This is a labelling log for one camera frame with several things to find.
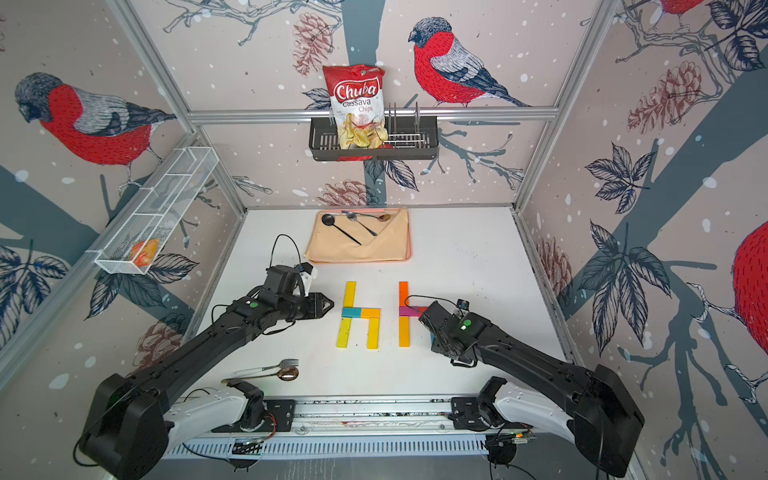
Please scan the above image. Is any teal short block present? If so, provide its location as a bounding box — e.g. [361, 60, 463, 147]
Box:
[342, 307, 362, 319]

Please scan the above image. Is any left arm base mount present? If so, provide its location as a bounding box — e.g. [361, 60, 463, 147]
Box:
[211, 381, 297, 433]

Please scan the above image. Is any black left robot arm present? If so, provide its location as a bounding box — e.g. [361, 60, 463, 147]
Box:
[73, 263, 334, 479]

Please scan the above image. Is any white wire mesh basket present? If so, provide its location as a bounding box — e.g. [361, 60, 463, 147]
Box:
[89, 146, 219, 275]

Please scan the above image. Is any silver fork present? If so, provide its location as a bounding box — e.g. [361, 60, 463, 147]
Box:
[232, 358, 299, 377]

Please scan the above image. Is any copper spoon on cloth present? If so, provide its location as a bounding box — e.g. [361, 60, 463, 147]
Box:
[355, 212, 392, 222]

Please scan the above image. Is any red cassava chips bag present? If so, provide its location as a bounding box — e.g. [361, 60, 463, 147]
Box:
[323, 64, 389, 150]

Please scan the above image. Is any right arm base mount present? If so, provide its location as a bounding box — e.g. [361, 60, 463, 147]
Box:
[448, 376, 532, 432]

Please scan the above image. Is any beige folded cloth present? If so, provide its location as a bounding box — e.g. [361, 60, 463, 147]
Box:
[304, 208, 412, 264]

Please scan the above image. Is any silver spoon on cloth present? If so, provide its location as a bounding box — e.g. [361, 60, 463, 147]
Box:
[343, 211, 378, 237]

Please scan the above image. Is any yellow long block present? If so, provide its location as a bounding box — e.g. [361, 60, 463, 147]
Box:
[367, 317, 380, 350]

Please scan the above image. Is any orange long block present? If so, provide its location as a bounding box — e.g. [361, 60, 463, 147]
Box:
[398, 316, 411, 348]

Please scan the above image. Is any small orange yellow block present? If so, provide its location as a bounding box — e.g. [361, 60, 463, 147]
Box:
[359, 308, 381, 319]

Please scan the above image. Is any black ladle spoon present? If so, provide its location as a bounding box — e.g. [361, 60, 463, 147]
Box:
[321, 213, 360, 245]

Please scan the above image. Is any copper spoon near base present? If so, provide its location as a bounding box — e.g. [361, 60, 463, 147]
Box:
[221, 366, 299, 384]

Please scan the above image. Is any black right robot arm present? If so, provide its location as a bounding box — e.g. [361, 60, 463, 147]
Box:
[419, 302, 645, 478]

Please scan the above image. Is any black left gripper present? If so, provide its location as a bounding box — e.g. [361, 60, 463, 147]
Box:
[278, 290, 337, 321]

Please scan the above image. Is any magenta block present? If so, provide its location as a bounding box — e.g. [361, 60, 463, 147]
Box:
[398, 306, 422, 318]

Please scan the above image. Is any black wall rack basket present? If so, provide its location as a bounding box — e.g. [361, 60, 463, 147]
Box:
[309, 103, 439, 161]

